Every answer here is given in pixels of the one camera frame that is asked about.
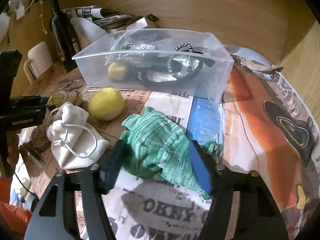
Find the person's left hand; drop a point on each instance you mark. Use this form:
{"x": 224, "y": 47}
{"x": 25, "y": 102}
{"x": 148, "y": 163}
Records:
{"x": 13, "y": 148}

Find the yellow lemon plush ball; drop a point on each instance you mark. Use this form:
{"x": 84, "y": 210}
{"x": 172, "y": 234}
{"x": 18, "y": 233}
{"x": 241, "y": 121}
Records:
{"x": 106, "y": 104}

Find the beige chair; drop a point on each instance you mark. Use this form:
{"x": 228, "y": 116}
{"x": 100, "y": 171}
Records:
{"x": 38, "y": 61}

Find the green knitted cloth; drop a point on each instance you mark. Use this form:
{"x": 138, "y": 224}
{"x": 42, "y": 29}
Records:
{"x": 158, "y": 148}

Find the blue plastic packet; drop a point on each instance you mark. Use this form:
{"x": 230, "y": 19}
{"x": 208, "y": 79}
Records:
{"x": 206, "y": 122}

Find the yellow sponge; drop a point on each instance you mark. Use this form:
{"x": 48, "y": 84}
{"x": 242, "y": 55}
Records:
{"x": 117, "y": 72}

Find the white drawstring pouch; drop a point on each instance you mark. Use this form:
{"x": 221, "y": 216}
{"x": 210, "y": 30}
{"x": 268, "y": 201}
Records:
{"x": 75, "y": 143}

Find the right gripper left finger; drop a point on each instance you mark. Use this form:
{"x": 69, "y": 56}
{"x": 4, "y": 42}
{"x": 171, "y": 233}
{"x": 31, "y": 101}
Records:
{"x": 55, "y": 213}

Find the clear plastic box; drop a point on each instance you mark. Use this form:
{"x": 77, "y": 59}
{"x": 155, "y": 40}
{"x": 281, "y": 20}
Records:
{"x": 142, "y": 48}

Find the dark wine bottle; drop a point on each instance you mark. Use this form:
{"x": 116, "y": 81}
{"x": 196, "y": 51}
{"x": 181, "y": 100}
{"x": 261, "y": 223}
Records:
{"x": 64, "y": 36}

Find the small white card box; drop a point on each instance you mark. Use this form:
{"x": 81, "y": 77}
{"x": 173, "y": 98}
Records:
{"x": 146, "y": 22}

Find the black and white fabric item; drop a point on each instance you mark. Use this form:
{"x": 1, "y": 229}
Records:
{"x": 173, "y": 70}

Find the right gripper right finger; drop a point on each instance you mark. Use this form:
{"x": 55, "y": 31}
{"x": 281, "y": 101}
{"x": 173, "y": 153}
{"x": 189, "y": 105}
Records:
{"x": 258, "y": 216}

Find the white plastic box lid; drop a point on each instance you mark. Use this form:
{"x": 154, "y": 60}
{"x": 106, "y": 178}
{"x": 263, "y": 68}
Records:
{"x": 87, "y": 32}

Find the stack of papers and magazines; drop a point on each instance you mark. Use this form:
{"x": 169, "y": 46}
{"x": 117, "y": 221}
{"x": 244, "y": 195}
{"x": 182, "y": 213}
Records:
{"x": 106, "y": 19}

